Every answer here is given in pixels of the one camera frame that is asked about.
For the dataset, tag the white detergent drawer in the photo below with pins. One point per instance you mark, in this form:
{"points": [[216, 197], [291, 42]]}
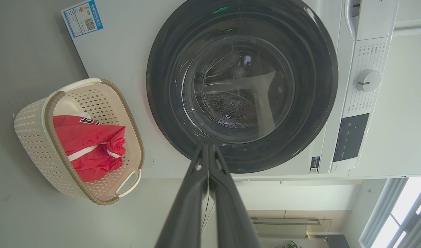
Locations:
{"points": [[372, 19]]}

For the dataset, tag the steel washing drum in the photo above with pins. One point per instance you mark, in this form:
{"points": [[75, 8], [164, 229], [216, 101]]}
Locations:
{"points": [[227, 106]]}

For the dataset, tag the white front-loading washing machine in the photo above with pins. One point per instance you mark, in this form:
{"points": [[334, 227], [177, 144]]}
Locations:
{"points": [[121, 69]]}

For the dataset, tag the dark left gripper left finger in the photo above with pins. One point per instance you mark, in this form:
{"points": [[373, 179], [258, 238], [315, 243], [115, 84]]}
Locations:
{"points": [[186, 213]]}

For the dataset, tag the wooden glass cabinet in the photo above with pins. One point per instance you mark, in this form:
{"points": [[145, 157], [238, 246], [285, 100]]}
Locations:
{"points": [[289, 227]]}

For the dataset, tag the black round glass washer door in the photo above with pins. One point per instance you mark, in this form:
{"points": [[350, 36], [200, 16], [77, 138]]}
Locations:
{"points": [[162, 86]]}

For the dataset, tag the red basketball jersey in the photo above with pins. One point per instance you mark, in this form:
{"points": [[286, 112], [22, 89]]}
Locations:
{"points": [[86, 137]]}

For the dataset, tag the cream perforated laundry basket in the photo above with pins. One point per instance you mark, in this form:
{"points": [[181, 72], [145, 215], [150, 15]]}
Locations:
{"points": [[34, 137]]}

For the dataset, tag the bright window with frame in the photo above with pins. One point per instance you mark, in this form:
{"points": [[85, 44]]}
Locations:
{"points": [[403, 206]]}

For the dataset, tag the white round control knob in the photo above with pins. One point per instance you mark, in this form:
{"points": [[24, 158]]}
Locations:
{"points": [[369, 81]]}

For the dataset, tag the small dark QR sticker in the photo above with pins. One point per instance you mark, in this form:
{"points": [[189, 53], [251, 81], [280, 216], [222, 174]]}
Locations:
{"points": [[314, 165]]}

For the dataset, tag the black washer display panel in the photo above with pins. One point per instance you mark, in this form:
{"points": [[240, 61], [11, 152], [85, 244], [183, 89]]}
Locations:
{"points": [[350, 137]]}

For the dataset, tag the green potted plant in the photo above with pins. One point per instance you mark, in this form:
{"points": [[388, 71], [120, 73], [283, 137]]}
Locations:
{"points": [[289, 245]]}

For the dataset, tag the blue energy label sticker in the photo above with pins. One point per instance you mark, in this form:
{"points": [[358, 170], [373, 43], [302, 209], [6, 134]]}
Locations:
{"points": [[81, 19]]}

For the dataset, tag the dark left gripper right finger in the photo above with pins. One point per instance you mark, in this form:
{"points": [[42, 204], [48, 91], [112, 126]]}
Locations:
{"points": [[231, 213]]}

